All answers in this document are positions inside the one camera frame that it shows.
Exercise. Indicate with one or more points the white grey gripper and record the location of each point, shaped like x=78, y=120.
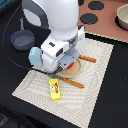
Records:
x=57, y=55

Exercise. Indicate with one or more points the small grey frying pan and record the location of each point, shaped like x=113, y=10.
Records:
x=23, y=39

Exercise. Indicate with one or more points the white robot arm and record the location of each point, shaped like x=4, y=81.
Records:
x=59, y=16

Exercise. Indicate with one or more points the round wooden plate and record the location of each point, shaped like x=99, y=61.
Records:
x=72, y=71

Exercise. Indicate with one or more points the yellow butter box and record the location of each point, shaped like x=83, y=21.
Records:
x=54, y=89

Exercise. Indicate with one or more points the beige woven placemat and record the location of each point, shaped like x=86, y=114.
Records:
x=76, y=104

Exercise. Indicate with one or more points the cream bowl on stove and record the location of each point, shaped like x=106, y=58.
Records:
x=122, y=14

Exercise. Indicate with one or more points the wooden handled toy knife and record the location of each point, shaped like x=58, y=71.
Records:
x=87, y=58

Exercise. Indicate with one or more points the wooden handled toy fork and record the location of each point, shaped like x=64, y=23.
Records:
x=71, y=82

